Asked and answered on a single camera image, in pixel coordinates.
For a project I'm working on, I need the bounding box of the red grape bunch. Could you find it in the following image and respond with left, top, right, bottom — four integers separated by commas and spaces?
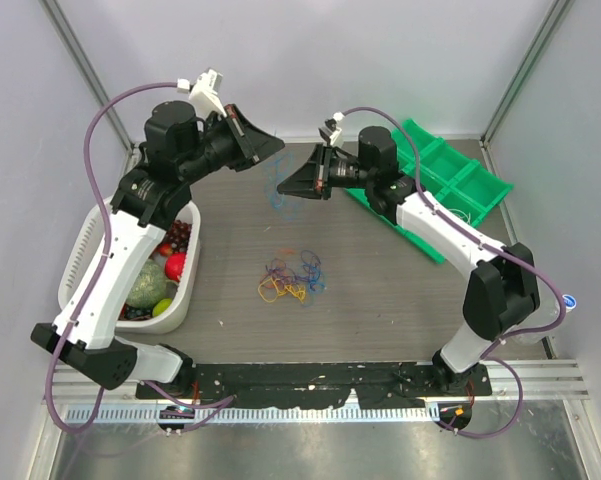
165, 220, 192, 253

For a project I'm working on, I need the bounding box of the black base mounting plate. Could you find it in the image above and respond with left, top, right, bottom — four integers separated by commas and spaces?
131, 360, 492, 410

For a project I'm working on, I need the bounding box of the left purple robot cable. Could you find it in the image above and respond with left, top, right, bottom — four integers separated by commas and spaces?
43, 81, 191, 435

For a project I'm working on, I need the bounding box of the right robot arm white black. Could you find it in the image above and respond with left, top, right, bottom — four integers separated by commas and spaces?
277, 126, 540, 395

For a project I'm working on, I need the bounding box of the yellow green small fruit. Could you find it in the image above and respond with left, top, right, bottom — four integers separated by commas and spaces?
151, 298, 173, 318

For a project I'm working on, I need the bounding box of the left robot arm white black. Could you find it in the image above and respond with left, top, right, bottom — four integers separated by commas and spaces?
31, 101, 285, 399

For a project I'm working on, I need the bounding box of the green netted melon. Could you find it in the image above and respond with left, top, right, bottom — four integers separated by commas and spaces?
126, 259, 168, 309

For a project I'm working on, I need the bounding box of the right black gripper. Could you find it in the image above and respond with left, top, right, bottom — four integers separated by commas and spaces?
277, 143, 374, 202

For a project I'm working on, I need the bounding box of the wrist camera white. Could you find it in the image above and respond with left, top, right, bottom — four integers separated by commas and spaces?
176, 68, 227, 118
319, 112, 345, 148

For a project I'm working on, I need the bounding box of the white plastic fruit basket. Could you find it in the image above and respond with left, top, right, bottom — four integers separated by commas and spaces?
57, 201, 201, 334

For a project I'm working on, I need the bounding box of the white slotted cable duct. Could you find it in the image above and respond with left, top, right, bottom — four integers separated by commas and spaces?
95, 402, 439, 425

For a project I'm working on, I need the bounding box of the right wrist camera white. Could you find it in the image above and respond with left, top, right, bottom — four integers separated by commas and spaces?
319, 112, 345, 148

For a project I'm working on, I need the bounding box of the clear plastic water bottle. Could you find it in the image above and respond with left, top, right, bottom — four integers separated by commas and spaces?
512, 286, 560, 346

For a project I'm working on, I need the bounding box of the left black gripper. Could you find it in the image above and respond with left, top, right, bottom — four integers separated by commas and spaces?
179, 104, 285, 184

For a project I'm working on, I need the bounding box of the green compartment bin tray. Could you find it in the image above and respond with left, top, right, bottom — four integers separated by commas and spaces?
341, 117, 516, 263

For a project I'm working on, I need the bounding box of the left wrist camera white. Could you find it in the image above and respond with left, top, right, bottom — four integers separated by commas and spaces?
176, 68, 227, 118

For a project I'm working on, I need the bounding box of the red apple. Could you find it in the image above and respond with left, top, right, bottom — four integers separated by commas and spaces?
164, 252, 186, 282

